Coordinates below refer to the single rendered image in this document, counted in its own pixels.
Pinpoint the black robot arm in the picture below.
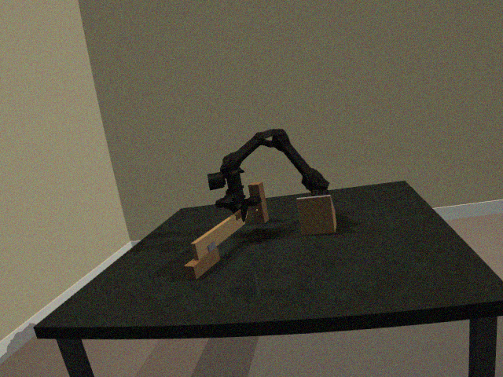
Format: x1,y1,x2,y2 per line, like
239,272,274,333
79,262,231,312
207,129,329,209

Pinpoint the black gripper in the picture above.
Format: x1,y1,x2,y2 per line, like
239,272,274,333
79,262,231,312
215,184,262,221

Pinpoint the long brown wooden rail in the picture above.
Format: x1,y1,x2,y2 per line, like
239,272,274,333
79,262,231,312
191,206,253,260

